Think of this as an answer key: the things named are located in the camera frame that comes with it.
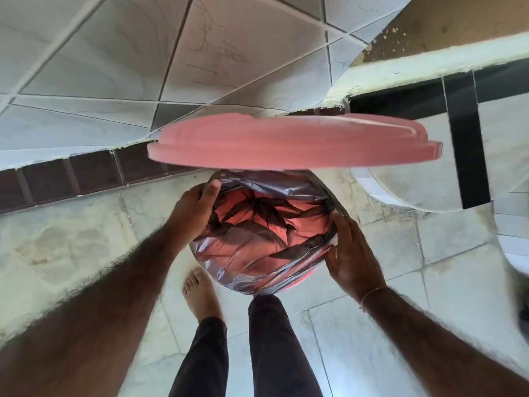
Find person's right hand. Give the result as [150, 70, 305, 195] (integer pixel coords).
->
[324, 211, 388, 303]

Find person's left hand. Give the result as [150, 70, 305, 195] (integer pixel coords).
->
[165, 179, 222, 254]

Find pink plastic waste bin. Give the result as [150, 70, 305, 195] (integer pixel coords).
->
[194, 188, 337, 292]

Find dark translucent plastic bin liner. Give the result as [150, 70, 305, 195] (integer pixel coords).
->
[189, 169, 349, 296]

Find person's right forearm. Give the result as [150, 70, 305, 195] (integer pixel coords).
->
[360, 287, 529, 397]

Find person's left forearm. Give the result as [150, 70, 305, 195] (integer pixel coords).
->
[0, 227, 187, 397]

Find pink plastic bin lid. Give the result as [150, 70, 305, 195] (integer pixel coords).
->
[147, 112, 443, 171]

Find person's left foot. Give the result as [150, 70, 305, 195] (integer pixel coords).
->
[182, 266, 224, 324]

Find person's black trousers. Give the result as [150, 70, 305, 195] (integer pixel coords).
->
[168, 294, 324, 397]

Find thin thread wrist bracelet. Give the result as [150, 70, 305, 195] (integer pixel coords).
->
[359, 286, 387, 311]

